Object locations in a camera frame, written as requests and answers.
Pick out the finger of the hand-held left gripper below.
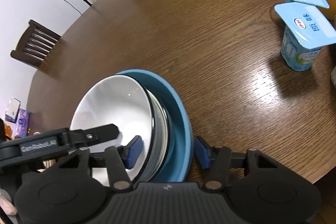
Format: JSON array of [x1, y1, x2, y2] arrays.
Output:
[[70, 124, 121, 150]]

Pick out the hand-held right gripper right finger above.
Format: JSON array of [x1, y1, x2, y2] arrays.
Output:
[[194, 136, 280, 191]]

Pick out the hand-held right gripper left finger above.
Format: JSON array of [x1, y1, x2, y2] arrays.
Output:
[[59, 135, 143, 191]]

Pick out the white bowl black rim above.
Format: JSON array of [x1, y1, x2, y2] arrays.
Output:
[[70, 76, 154, 186], [143, 86, 174, 180]]

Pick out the blue bowl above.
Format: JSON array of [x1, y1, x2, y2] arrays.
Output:
[[114, 69, 195, 183]]

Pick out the person's left hand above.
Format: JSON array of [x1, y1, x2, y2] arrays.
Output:
[[0, 189, 17, 216]]

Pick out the white purple tissue pack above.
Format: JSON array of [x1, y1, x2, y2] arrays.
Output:
[[5, 97, 21, 123]]

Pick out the dark wooden chair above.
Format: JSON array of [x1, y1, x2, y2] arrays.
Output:
[[10, 19, 62, 69]]

